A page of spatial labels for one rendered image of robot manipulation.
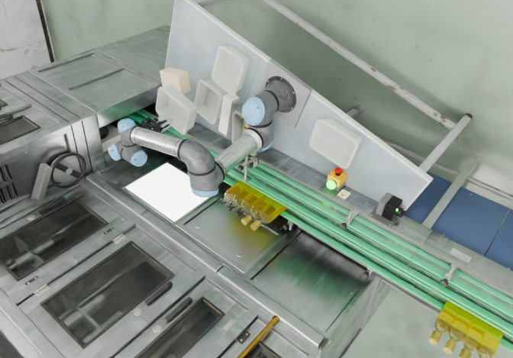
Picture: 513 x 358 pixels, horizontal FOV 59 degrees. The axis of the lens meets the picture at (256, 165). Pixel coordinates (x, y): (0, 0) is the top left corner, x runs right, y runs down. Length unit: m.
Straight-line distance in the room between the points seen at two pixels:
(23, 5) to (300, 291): 4.26
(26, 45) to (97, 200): 3.18
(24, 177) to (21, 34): 3.09
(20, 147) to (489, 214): 2.28
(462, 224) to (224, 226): 1.14
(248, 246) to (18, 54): 3.92
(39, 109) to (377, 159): 1.81
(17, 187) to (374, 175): 1.78
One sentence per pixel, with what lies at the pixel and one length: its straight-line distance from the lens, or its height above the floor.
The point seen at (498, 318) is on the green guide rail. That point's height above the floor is 0.94.
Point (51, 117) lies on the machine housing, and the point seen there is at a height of 1.43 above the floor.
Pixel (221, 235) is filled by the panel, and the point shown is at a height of 1.21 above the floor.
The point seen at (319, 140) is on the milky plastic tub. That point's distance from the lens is 2.19.
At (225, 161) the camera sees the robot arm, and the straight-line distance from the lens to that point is 1.95.
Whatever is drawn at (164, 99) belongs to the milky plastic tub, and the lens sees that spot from 2.35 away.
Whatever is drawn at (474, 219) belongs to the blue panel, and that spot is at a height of 0.53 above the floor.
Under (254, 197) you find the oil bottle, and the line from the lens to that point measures 2.29.
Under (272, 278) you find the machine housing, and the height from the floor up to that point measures 1.23.
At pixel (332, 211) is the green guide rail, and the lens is 2.12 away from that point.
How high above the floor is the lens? 2.39
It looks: 39 degrees down
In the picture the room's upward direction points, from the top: 125 degrees counter-clockwise
